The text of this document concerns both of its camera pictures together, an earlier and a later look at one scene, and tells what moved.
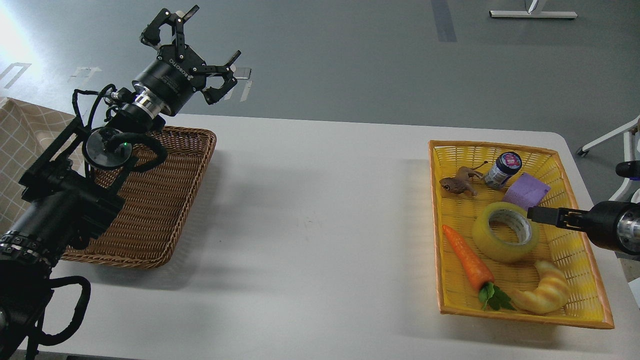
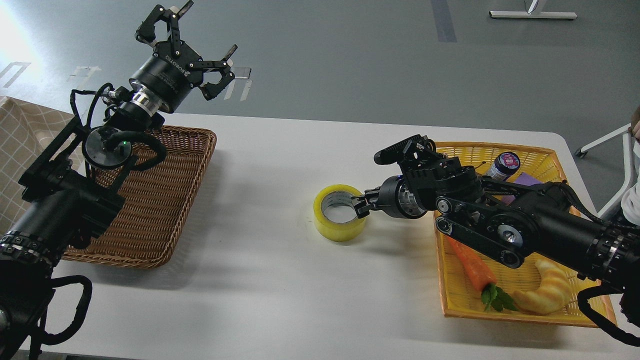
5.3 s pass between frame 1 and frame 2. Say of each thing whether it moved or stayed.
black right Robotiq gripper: moved
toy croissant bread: stayed
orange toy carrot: stayed
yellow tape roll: moved
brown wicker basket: stayed
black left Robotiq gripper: stayed
